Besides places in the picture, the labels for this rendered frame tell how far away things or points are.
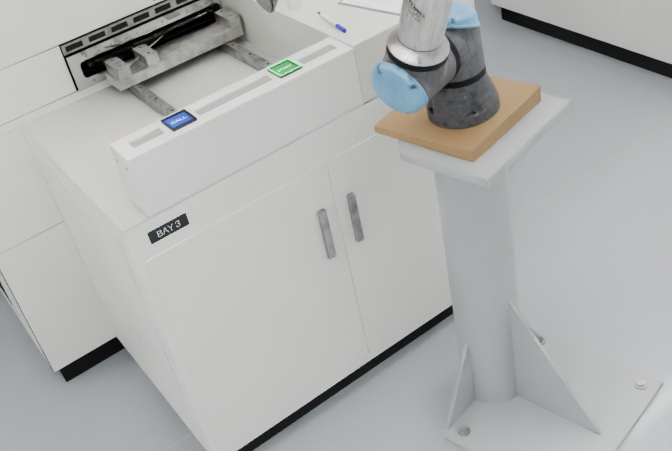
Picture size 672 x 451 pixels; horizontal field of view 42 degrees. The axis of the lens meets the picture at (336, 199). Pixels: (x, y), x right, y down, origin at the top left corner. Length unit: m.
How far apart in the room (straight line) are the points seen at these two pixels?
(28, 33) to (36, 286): 0.70
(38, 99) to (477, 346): 1.24
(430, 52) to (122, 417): 1.47
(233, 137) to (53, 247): 0.83
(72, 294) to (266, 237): 0.79
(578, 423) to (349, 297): 0.64
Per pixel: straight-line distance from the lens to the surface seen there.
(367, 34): 1.98
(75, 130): 2.24
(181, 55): 2.32
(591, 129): 3.34
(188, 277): 1.93
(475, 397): 2.37
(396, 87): 1.64
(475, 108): 1.81
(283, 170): 1.94
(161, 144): 1.77
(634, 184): 3.06
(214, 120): 1.81
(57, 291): 2.59
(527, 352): 2.23
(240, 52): 2.30
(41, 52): 2.31
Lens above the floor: 1.82
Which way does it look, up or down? 35 degrees down
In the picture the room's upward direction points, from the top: 13 degrees counter-clockwise
